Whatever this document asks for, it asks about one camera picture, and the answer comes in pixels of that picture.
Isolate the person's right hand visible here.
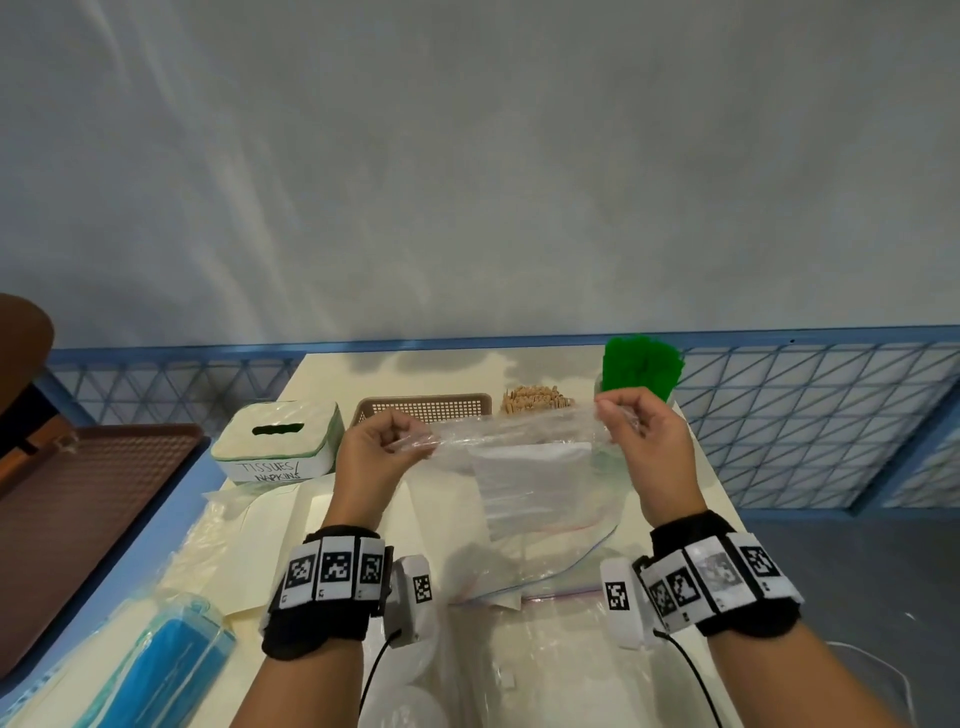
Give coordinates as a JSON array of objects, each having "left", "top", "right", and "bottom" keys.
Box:
[{"left": 595, "top": 386, "right": 711, "bottom": 528}]

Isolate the person's left hand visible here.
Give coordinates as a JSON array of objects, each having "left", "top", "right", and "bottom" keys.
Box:
[{"left": 324, "top": 409, "right": 437, "bottom": 526}]

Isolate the clear plastic zip bag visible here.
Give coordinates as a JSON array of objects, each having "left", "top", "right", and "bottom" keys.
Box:
[{"left": 388, "top": 399, "right": 640, "bottom": 552}]

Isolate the person's right forearm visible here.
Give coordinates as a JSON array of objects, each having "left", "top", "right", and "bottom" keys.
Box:
[{"left": 643, "top": 495, "right": 915, "bottom": 728}]

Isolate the person's left forearm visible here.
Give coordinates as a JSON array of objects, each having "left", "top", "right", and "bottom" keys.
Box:
[{"left": 228, "top": 498, "right": 391, "bottom": 728}]

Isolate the brown plastic basket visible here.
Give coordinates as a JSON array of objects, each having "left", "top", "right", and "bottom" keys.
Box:
[{"left": 351, "top": 393, "right": 494, "bottom": 430}]

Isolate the pile of green plastic cutlery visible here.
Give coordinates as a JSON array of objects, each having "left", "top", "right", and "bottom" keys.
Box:
[{"left": 599, "top": 334, "right": 686, "bottom": 408}]

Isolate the pile of wooden toothpicks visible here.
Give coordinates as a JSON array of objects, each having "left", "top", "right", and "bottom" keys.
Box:
[{"left": 500, "top": 383, "right": 576, "bottom": 418}]

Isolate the white folded napkin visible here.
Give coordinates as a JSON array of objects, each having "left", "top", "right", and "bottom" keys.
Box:
[{"left": 471, "top": 441, "right": 595, "bottom": 543}]

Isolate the white green tissue box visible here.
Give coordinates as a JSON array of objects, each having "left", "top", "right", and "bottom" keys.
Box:
[{"left": 209, "top": 400, "right": 347, "bottom": 486}]

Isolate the black left wristband with markers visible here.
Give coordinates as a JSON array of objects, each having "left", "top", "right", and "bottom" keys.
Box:
[{"left": 259, "top": 524, "right": 396, "bottom": 662}]

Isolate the black wristband with markers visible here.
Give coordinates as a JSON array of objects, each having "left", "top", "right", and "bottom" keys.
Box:
[
  {"left": 632, "top": 510, "right": 805, "bottom": 640},
  {"left": 259, "top": 524, "right": 396, "bottom": 662}
]

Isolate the clear zip bag purple seal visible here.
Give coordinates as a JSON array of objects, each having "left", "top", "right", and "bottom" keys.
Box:
[{"left": 448, "top": 517, "right": 625, "bottom": 610}]

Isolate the white paper sheet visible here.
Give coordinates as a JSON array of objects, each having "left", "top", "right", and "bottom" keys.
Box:
[{"left": 222, "top": 491, "right": 340, "bottom": 620}]

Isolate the black right wristband with markers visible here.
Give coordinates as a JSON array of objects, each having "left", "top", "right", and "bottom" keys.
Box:
[{"left": 632, "top": 510, "right": 805, "bottom": 640}]

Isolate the blue metal mesh fence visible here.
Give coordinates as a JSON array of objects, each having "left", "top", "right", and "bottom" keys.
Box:
[{"left": 43, "top": 324, "right": 960, "bottom": 520}]

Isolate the pile of clear plastic bags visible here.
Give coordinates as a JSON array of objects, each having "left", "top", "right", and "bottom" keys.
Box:
[{"left": 401, "top": 600, "right": 721, "bottom": 728}]

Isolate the pack of blue face masks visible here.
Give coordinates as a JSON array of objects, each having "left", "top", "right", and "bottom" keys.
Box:
[{"left": 71, "top": 591, "right": 238, "bottom": 728}]

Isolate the brown plastic tray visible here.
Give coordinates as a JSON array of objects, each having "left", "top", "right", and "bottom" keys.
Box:
[{"left": 0, "top": 423, "right": 208, "bottom": 680}]

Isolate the brown chair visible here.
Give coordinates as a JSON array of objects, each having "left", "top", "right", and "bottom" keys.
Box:
[{"left": 0, "top": 293, "right": 76, "bottom": 481}]

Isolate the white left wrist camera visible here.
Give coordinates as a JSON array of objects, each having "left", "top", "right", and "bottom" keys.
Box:
[{"left": 384, "top": 555, "right": 437, "bottom": 651}]

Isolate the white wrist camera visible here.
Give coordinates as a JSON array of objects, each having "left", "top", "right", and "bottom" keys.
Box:
[
  {"left": 599, "top": 556, "right": 663, "bottom": 651},
  {"left": 384, "top": 555, "right": 437, "bottom": 651}
]

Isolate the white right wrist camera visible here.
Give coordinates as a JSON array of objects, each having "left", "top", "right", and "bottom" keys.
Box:
[{"left": 599, "top": 556, "right": 663, "bottom": 651}]

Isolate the black left camera cable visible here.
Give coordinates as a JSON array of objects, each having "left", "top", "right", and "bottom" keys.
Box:
[{"left": 357, "top": 628, "right": 404, "bottom": 717}]

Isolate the black camera cable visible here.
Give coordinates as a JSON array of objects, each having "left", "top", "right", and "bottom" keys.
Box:
[
  {"left": 651, "top": 628, "right": 726, "bottom": 728},
  {"left": 357, "top": 628, "right": 404, "bottom": 717}
]

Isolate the black right camera cable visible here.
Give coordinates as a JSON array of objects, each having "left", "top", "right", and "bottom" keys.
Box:
[{"left": 651, "top": 628, "right": 726, "bottom": 728}]

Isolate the white cable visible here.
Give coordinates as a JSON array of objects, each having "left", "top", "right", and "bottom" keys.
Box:
[{"left": 823, "top": 639, "right": 921, "bottom": 723}]

